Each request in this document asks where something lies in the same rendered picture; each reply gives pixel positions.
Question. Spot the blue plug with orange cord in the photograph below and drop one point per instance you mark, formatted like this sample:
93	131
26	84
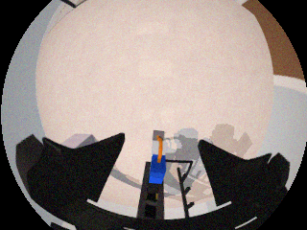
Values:
158	169

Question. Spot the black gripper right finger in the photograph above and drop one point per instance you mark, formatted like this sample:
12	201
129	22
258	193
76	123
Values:
227	172

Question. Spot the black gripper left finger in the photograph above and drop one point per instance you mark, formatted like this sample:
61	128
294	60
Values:
90	165

